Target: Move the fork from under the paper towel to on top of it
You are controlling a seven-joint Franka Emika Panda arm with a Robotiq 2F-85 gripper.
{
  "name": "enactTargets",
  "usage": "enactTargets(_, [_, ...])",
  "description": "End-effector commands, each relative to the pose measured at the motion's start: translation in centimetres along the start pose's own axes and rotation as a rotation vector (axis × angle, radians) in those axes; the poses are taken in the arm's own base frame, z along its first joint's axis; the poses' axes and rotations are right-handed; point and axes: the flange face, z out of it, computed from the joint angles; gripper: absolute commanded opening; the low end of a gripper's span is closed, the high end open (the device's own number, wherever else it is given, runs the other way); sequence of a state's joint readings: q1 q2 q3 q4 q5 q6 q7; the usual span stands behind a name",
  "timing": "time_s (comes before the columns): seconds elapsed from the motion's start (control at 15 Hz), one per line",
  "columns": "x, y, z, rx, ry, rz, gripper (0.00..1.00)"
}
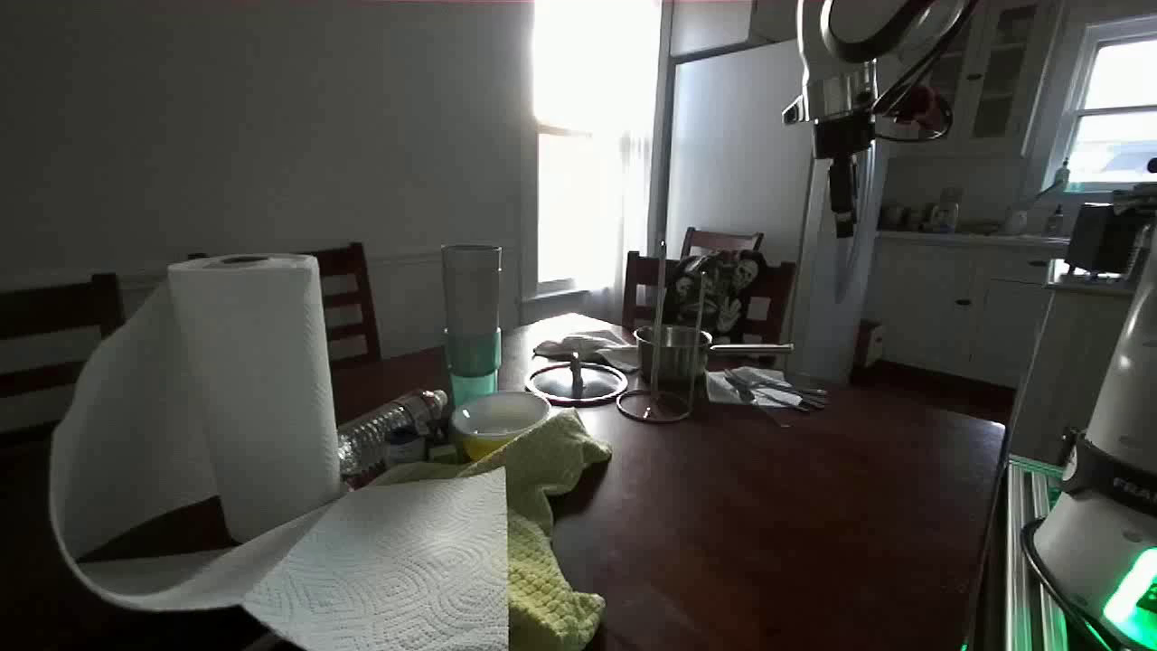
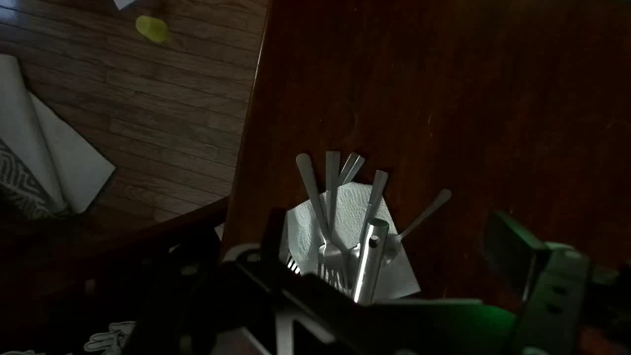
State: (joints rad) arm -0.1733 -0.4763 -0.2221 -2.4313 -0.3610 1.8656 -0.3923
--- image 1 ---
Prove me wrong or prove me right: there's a dark countertop appliance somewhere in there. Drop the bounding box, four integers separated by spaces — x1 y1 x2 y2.
1065 195 1150 277

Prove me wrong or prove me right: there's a tall clear drinking glass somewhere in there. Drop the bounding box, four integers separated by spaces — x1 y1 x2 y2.
439 241 509 407

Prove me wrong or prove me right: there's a clear plastic water bottle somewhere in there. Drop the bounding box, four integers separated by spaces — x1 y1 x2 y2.
338 385 453 483

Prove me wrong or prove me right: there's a wire stand with ring base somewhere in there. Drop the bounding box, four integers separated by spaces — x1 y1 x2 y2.
610 244 716 426

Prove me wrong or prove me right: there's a white bowl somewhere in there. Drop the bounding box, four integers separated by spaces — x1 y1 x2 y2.
449 385 553 461

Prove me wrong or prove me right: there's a white glass door cabinet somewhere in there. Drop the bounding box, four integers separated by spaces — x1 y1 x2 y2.
954 0 1066 155

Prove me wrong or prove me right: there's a white lower kitchen cabinet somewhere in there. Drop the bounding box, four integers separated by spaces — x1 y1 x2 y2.
863 232 1073 391

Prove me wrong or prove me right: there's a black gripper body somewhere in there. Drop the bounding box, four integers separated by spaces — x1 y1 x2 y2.
820 145 868 216

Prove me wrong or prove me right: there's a white framed kitchen window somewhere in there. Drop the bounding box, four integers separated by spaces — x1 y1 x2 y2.
1061 10 1157 195

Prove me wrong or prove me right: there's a white paper towel roll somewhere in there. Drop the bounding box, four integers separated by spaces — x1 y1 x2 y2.
49 250 513 651

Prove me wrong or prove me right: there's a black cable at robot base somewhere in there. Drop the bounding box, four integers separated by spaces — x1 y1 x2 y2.
1017 518 1136 651

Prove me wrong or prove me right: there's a floral patterned bundle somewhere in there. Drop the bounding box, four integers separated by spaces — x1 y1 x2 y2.
664 250 768 336

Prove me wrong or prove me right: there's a white refrigerator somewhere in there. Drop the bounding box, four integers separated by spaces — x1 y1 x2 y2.
660 37 893 391

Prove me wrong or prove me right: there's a yellow cloth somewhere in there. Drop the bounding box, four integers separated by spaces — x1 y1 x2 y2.
374 407 616 651

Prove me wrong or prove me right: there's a white paper towel sheet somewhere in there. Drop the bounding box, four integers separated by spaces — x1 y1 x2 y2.
701 360 823 417

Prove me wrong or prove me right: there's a tall bright window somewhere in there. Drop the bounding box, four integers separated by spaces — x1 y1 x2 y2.
526 0 669 298

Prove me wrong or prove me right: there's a white dish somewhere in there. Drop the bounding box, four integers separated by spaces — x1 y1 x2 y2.
533 327 643 376

